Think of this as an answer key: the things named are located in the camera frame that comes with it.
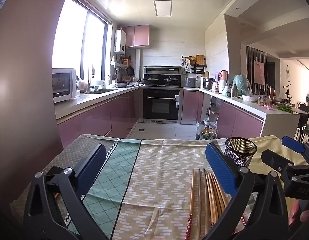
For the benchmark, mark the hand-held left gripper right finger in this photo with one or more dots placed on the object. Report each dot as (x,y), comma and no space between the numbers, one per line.
(220,167)

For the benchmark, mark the pink wall cabinet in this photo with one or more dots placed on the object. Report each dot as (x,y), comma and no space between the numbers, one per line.
(137,36)

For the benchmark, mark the pink kettle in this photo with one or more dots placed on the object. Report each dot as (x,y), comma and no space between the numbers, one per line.
(224,75)

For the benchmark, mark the white water heater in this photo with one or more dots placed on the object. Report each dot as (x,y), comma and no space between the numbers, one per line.
(120,41)

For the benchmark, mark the bag of green vegetables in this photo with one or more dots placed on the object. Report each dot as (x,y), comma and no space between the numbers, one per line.
(209,136)

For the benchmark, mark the black range hood stove unit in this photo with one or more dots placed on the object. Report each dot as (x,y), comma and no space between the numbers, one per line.
(162,70)

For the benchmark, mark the black built-in oven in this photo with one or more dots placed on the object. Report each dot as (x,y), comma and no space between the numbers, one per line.
(159,105)

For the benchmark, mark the black wall rack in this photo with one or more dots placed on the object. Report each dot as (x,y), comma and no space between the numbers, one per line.
(198,68)

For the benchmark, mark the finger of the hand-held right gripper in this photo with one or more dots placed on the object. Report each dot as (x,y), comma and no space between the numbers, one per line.
(267,156)
(293,143)

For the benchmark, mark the steel stock pot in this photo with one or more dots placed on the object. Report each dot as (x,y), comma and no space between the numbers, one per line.
(208,83)

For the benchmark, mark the white kitchen countertop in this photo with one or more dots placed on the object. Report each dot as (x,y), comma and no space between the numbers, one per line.
(69,105)

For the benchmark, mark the green plastic bag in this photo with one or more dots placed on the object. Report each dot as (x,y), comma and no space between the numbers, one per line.
(240,85)

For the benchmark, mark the kitchen window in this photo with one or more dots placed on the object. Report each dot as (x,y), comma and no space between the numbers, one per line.
(69,42)

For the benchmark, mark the wooden cutting board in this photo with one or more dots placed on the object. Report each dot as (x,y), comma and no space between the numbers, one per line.
(200,60)

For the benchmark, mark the hanging frying pan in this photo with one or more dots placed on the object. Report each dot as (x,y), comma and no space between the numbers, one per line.
(130,71)

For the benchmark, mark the kitchen sink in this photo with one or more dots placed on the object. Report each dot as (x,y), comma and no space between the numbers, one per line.
(102,91)

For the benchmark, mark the pile of green vegetables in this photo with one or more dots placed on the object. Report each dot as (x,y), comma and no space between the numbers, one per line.
(285,108)

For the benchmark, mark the person's right hand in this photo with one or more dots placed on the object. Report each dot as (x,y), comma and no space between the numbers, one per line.
(294,215)

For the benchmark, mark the framed wall picture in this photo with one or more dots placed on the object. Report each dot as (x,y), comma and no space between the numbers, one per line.
(259,71)

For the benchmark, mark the black pot with lid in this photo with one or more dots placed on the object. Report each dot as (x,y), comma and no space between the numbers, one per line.
(151,80)
(172,80)

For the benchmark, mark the black mesh utensil holder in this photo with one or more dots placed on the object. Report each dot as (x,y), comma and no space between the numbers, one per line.
(240,155)

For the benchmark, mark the patterned tablecloth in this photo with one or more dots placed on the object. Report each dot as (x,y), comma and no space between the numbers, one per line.
(157,180)

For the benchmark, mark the dark slatted partition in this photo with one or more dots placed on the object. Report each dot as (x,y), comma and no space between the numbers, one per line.
(249,62)

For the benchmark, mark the white microwave oven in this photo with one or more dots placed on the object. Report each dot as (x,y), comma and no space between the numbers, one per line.
(63,85)

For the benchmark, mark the round wall clock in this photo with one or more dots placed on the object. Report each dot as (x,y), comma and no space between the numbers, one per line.
(288,70)

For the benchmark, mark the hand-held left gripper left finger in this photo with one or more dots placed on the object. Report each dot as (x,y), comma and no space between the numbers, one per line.
(92,165)

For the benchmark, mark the square ceiling light panel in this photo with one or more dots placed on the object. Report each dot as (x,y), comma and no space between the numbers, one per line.
(163,8)

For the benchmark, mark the plastic oil bottle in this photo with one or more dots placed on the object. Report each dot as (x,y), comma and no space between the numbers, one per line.
(207,130)
(200,131)

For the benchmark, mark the black dining chair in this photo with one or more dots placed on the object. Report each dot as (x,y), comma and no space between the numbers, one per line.
(305,108)

